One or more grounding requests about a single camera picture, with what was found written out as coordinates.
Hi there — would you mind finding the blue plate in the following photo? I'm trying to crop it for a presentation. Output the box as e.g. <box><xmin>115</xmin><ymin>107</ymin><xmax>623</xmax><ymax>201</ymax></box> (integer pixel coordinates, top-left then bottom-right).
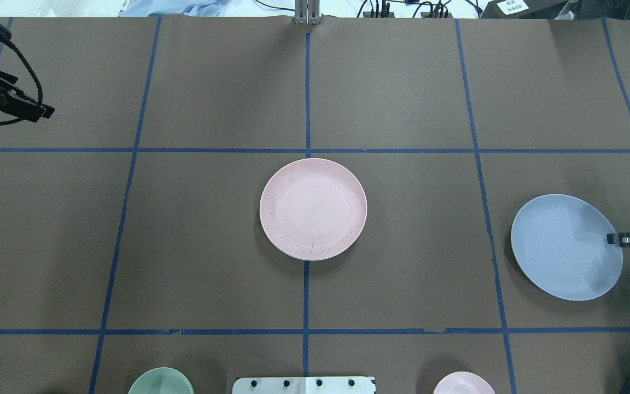
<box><xmin>510</xmin><ymin>194</ymin><xmax>623</xmax><ymax>302</ymax></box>

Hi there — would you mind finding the pink plate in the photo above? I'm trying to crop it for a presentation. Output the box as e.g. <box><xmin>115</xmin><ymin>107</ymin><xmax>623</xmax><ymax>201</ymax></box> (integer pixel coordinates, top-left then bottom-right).
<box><xmin>258</xmin><ymin>158</ymin><xmax>368</xmax><ymax>261</ymax></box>

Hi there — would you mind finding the light blue cloth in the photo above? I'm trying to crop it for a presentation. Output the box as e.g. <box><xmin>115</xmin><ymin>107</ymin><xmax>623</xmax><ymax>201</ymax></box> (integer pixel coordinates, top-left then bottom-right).
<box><xmin>120</xmin><ymin>1</ymin><xmax>223</xmax><ymax>17</ymax></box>

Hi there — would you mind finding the pink bowl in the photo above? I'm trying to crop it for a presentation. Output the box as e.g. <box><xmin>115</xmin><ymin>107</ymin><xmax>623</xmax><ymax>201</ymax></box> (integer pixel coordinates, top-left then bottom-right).
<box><xmin>433</xmin><ymin>371</ymin><xmax>495</xmax><ymax>393</ymax></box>

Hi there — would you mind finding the green bowl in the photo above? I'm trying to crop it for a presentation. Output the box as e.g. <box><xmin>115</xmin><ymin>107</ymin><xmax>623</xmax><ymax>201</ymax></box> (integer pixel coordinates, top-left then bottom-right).
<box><xmin>127</xmin><ymin>367</ymin><xmax>195</xmax><ymax>394</ymax></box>

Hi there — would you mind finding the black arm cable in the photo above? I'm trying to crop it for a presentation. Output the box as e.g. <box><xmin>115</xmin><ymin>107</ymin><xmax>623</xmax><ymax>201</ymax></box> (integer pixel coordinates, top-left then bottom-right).
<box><xmin>0</xmin><ymin>16</ymin><xmax>44</xmax><ymax>126</ymax></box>

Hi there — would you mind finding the aluminium frame post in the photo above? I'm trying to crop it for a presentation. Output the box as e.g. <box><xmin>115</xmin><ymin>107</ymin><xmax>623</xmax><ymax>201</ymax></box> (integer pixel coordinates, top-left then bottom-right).
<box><xmin>294</xmin><ymin>0</ymin><xmax>322</xmax><ymax>25</ymax></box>

